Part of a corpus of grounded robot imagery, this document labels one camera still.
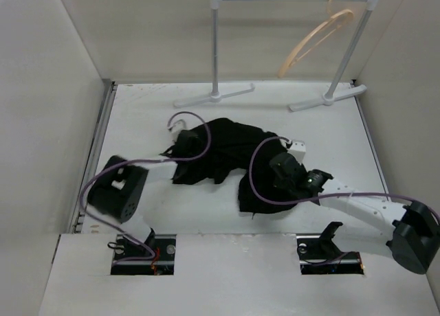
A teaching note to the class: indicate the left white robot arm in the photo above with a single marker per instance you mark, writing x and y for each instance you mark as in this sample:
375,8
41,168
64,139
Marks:
112,196

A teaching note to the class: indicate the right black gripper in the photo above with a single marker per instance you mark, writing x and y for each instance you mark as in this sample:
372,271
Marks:
278,183

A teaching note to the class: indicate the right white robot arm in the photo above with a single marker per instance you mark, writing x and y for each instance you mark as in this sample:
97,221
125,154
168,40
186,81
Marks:
407,233

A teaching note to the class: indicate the aluminium side rail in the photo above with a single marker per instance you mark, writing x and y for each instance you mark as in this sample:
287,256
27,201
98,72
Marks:
97,141

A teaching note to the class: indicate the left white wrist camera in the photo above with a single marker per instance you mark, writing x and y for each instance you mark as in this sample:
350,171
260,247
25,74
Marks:
177,127

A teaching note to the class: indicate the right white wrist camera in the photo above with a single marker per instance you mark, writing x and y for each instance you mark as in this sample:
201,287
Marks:
297,149

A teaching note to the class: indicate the black trousers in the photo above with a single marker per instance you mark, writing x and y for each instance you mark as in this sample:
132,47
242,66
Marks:
249,148

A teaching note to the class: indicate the beige plastic hanger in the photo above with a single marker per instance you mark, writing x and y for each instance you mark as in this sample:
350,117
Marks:
334,22

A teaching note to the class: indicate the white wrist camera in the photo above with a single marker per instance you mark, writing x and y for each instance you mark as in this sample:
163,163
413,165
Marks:
297,149
177,127

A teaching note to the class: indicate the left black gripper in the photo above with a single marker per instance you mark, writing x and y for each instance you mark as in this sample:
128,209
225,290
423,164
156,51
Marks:
198,150

